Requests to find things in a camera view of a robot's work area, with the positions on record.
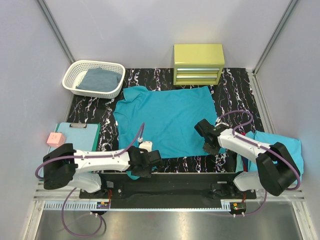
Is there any teal t shirt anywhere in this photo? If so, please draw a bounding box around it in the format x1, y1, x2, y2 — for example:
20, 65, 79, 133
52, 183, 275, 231
113, 86, 218, 173

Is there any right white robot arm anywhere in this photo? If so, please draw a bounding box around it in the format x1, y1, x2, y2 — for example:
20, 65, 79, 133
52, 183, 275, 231
194, 119, 301, 199

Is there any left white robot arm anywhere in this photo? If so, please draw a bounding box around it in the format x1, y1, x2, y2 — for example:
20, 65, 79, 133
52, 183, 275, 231
37, 143, 163, 198

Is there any dark blue t shirt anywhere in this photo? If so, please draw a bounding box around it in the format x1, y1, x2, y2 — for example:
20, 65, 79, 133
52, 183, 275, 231
241, 156, 249, 172

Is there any green cutting mat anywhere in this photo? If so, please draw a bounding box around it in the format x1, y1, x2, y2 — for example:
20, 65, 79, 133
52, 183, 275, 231
55, 122, 101, 152

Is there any light blue clipboard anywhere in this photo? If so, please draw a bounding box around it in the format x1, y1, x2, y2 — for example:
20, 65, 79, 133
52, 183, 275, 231
47, 122, 101, 153

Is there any yellow-green drawer cabinet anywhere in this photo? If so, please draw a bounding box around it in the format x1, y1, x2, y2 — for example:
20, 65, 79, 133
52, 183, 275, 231
173, 43, 225, 86

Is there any light blue t shirt pile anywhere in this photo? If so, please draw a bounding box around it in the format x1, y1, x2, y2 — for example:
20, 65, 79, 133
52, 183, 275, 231
235, 131, 304, 181

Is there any pink cube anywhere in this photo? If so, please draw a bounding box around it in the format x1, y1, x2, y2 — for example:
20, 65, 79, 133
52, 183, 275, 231
46, 132, 66, 148

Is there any folded grey-blue t shirt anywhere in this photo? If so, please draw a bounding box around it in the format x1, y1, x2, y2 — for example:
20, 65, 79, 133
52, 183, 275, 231
76, 67, 122, 92

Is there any white plastic laundry basket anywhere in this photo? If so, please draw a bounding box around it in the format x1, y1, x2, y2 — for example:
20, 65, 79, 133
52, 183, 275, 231
62, 60, 126, 99

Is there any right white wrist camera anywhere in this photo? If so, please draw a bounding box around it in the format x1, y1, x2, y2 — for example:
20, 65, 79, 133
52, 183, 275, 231
215, 118, 230, 129

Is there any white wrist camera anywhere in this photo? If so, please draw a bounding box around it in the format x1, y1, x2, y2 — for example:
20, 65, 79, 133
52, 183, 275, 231
138, 137, 153, 152
215, 118, 230, 129

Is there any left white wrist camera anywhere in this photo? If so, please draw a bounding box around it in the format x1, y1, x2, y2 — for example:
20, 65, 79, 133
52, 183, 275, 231
138, 137, 153, 152

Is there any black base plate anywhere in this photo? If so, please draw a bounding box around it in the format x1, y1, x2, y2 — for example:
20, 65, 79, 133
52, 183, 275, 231
79, 173, 257, 210

